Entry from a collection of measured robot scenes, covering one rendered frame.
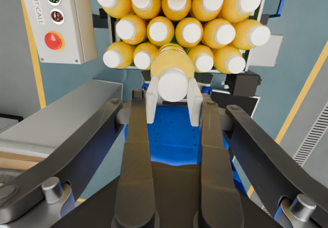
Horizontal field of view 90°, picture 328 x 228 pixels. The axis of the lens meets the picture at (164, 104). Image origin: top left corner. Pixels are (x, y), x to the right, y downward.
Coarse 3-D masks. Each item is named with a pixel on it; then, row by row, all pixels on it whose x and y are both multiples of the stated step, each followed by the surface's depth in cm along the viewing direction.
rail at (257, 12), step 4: (264, 0) 42; (260, 4) 43; (260, 8) 43; (256, 12) 45; (260, 12) 43; (256, 16) 44; (260, 16) 44; (256, 20) 44; (248, 52) 48; (244, 56) 51; (248, 56) 48; (248, 60) 48; (248, 64) 49; (244, 68) 50
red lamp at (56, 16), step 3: (51, 12) 34; (54, 12) 34; (57, 12) 34; (51, 15) 34; (54, 15) 34; (57, 15) 34; (60, 15) 34; (51, 18) 35; (54, 18) 34; (57, 18) 34; (60, 18) 35; (57, 21) 35; (60, 21) 35
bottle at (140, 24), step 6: (126, 18) 37; (132, 18) 38; (138, 18) 39; (138, 24) 38; (144, 24) 41; (138, 30) 38; (144, 30) 41; (138, 36) 39; (144, 36) 42; (126, 42) 41; (132, 42) 40; (138, 42) 42
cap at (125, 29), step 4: (124, 20) 35; (120, 24) 35; (124, 24) 35; (128, 24) 35; (132, 24) 36; (116, 28) 35; (120, 28) 35; (124, 28) 35; (128, 28) 35; (132, 28) 35; (120, 32) 36; (124, 32) 36; (128, 32) 36; (132, 32) 36; (120, 36) 36; (124, 36) 36; (128, 36) 36; (132, 36) 37
